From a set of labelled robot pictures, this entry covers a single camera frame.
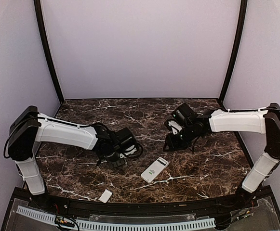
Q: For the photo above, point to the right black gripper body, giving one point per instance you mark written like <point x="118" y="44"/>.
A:
<point x="180" y="143"/>

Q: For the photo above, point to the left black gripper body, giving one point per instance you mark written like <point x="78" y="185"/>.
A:
<point x="113" y="164"/>

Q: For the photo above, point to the white remote control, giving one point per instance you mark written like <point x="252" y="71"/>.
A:
<point x="151" y="172"/>

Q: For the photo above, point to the white battery cover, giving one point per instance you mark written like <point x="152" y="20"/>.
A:
<point x="106" y="195"/>

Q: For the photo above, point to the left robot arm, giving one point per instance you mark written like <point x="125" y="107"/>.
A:
<point x="33" y="127"/>

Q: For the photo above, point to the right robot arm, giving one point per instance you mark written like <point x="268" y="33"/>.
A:
<point x="187" y="126"/>

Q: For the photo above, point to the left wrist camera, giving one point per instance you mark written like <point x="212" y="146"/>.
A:
<point x="133" y="152"/>

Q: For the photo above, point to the black front rail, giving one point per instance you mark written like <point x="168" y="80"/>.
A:
<point x="77" y="207"/>

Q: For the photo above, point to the white slotted cable duct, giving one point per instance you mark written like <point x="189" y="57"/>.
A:
<point x="116" y="223"/>

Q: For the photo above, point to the right black frame post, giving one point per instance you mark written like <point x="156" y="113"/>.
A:
<point x="234" y="52"/>

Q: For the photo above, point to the black frame post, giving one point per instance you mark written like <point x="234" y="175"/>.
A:
<point x="46" y="50"/>
<point x="234" y="52"/>

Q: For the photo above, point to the left black frame post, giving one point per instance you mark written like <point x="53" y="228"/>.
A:
<point x="46" y="50"/>

